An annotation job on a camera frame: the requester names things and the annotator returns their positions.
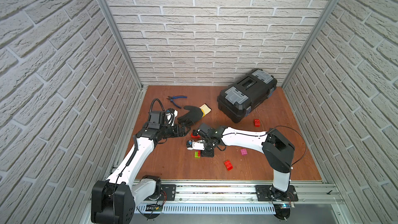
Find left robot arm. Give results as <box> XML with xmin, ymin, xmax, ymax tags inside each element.
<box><xmin>91</xmin><ymin>108</ymin><xmax>189</xmax><ymax>224</ymax></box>

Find green lego brick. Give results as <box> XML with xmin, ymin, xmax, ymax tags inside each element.
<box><xmin>194</xmin><ymin>151</ymin><xmax>201</xmax><ymax>158</ymax></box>

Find red lego brick front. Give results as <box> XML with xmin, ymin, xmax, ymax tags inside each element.
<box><xmin>224</xmin><ymin>160</ymin><xmax>233</xmax><ymax>171</ymax></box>

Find red lego brick far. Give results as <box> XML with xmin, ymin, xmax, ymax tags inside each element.
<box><xmin>254</xmin><ymin>119</ymin><xmax>261</xmax><ymax>127</ymax></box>

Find small red lego brick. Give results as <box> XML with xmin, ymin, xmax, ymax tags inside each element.
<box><xmin>191</xmin><ymin>134</ymin><xmax>201</xmax><ymax>139</ymax></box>

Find black plastic toolbox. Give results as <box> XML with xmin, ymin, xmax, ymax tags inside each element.
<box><xmin>217</xmin><ymin>68</ymin><xmax>277</xmax><ymax>123</ymax></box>

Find pink lego brick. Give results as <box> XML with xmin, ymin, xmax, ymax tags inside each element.
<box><xmin>240</xmin><ymin>149</ymin><xmax>248</xmax><ymax>156</ymax></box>

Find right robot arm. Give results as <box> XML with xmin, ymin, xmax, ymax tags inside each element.
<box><xmin>197</xmin><ymin>123</ymin><xmax>298</xmax><ymax>202</ymax></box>

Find blue handled pliers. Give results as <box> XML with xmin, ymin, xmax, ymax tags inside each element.
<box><xmin>167</xmin><ymin>95</ymin><xmax>188</xmax><ymax>109</ymax></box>

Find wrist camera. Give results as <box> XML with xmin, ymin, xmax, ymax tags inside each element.
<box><xmin>148</xmin><ymin>108</ymin><xmax>178</xmax><ymax>129</ymax></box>
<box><xmin>186</xmin><ymin>141</ymin><xmax>205</xmax><ymax>150</ymax></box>

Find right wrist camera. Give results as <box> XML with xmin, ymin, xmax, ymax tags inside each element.
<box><xmin>186</xmin><ymin>141</ymin><xmax>205</xmax><ymax>150</ymax></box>

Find black work glove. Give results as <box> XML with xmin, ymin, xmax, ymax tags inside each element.
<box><xmin>177</xmin><ymin>104</ymin><xmax>211</xmax><ymax>127</ymax></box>

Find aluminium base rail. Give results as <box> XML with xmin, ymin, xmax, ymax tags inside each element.
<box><xmin>88</xmin><ymin>179</ymin><xmax>346</xmax><ymax>215</ymax></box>

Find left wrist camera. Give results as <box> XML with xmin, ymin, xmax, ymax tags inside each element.
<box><xmin>148</xmin><ymin>108</ymin><xmax>178</xmax><ymax>129</ymax></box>

